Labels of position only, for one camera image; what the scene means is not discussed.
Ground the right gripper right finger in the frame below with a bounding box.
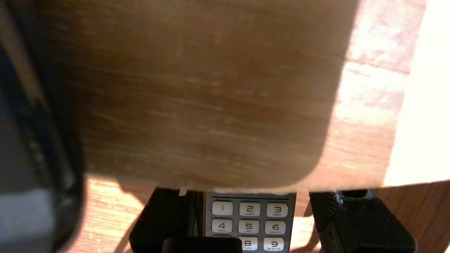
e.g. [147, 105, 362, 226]
[309, 189, 417, 253]

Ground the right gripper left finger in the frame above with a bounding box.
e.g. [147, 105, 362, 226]
[128, 187, 206, 253]

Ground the black remote with grey buttons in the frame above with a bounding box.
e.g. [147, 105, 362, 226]
[204, 190, 297, 253]

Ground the round wooden bedside table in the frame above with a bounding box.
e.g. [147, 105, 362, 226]
[35, 0, 359, 192]

